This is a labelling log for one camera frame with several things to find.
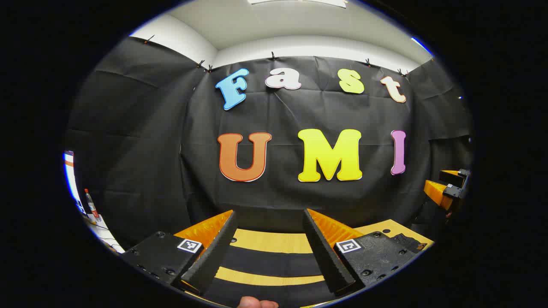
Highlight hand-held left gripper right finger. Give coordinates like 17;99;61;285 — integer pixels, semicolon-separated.
303;208;429;296

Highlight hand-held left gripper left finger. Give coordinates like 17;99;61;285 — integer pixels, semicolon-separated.
122;210;238;296

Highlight clear bottle red label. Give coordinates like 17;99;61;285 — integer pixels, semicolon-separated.
84;188;101;222

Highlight ceiling light panel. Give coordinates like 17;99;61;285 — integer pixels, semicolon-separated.
248;0;348;9

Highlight white side table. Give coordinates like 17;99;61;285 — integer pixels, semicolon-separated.
83;214;125;254

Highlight black backdrop cloth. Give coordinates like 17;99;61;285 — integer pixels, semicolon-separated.
64;36;474;251

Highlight dark grey jeans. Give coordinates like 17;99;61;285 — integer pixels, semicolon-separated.
203;245;339;308

